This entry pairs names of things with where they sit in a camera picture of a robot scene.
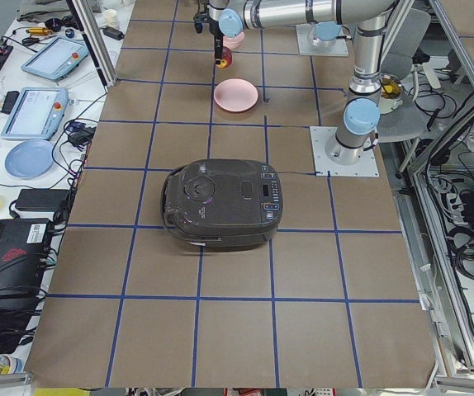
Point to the blue teach pendant far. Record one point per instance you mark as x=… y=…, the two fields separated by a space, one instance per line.
x=58 y=59

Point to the grey office chair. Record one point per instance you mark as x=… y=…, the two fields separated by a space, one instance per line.
x=400 y=119

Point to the dark grey rice cooker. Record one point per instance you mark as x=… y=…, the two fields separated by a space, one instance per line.
x=222 y=203

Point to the blue teach pendant near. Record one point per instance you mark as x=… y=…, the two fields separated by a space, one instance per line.
x=37 y=113

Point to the blue teach pendant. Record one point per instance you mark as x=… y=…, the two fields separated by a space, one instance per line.
x=58 y=59
x=37 y=113

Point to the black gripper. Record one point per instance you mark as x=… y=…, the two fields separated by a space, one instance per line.
x=217 y=41

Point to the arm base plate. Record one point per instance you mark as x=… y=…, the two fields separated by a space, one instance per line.
x=323 y=43
x=331 y=159

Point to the pink bowl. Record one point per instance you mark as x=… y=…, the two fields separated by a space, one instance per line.
x=233 y=43

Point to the red apple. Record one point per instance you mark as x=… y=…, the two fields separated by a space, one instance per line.
x=225 y=59

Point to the blue plate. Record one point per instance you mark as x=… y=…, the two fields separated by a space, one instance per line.
x=29 y=159

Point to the pink plate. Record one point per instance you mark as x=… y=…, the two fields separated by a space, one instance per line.
x=235 y=95

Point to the black computer box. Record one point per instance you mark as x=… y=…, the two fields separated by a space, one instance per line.
x=24 y=243

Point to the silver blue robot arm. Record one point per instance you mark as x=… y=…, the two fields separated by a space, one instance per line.
x=369 y=19

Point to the aluminium frame post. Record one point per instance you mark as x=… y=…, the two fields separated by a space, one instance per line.
x=83 y=15

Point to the black power brick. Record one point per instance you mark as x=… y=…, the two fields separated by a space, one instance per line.
x=41 y=200

